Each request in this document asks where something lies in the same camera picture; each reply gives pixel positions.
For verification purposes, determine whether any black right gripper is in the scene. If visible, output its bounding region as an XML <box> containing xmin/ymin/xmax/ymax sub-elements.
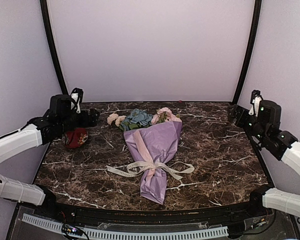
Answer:
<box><xmin>228</xmin><ymin>104</ymin><xmax>269</xmax><ymax>143</ymax></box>

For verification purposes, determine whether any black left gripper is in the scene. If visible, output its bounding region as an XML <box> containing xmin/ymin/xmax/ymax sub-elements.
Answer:
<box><xmin>59</xmin><ymin>108</ymin><xmax>100</xmax><ymax>134</ymax></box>

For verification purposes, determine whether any white fake flower stem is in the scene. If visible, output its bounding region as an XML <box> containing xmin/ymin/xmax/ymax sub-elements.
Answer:
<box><xmin>107</xmin><ymin>113</ymin><xmax>127</xmax><ymax>127</ymax></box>

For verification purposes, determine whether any blue fake flower stem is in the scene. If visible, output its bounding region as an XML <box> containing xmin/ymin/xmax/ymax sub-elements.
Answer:
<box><xmin>118</xmin><ymin>108</ymin><xmax>153</xmax><ymax>132</ymax></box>

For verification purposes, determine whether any purple and pink wrapping paper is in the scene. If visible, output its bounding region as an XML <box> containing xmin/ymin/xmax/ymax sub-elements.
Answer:
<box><xmin>123</xmin><ymin>121</ymin><xmax>183</xmax><ymax>205</ymax></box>

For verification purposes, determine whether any white printed ribbon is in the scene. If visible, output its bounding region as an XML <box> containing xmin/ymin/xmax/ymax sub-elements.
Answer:
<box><xmin>106</xmin><ymin>161</ymin><xmax>195</xmax><ymax>180</ymax></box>

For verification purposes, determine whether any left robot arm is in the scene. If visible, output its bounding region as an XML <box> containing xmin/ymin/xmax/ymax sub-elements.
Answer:
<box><xmin>0</xmin><ymin>89</ymin><xmax>100</xmax><ymax>218</ymax></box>

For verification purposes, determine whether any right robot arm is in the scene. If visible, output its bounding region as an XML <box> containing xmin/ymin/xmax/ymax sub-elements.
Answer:
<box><xmin>227</xmin><ymin>97</ymin><xmax>300</xmax><ymax>218</ymax></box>

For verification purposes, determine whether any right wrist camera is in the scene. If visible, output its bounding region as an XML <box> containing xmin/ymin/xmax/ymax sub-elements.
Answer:
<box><xmin>248</xmin><ymin>90</ymin><xmax>263</xmax><ymax>117</ymax></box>

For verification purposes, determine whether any black front rail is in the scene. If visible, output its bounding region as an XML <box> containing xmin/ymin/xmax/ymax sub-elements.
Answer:
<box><xmin>17</xmin><ymin>192</ymin><xmax>287</xmax><ymax>227</ymax></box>

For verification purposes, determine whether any grey cable duct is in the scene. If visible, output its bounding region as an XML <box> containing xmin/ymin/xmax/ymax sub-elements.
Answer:
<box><xmin>21</xmin><ymin>213</ymin><xmax>229</xmax><ymax>240</ymax></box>

